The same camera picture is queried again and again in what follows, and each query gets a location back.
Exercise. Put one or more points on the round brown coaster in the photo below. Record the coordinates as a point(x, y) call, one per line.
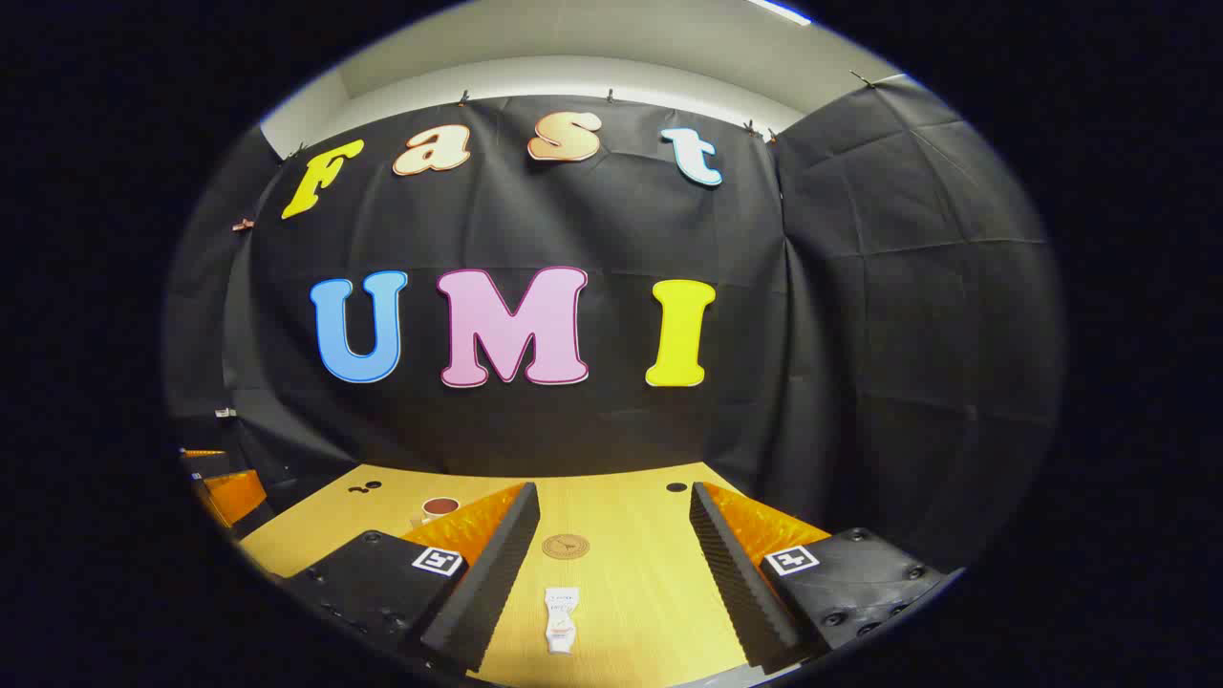
point(566, 546)

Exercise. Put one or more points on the black backdrop cloth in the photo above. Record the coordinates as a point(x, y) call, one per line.
point(592, 229)

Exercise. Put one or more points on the wooden desktop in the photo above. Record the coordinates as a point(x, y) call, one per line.
point(626, 592)

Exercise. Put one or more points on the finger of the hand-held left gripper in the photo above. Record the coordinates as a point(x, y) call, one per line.
point(205, 462)
point(234, 497)

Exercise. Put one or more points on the white toothpaste tube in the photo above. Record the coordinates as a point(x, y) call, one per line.
point(562, 616)

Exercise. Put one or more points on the beige cup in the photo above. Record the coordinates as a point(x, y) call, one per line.
point(439, 509)

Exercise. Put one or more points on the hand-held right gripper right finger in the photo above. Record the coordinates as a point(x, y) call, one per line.
point(731, 573)

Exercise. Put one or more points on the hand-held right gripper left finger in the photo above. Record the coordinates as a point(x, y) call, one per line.
point(497, 573)

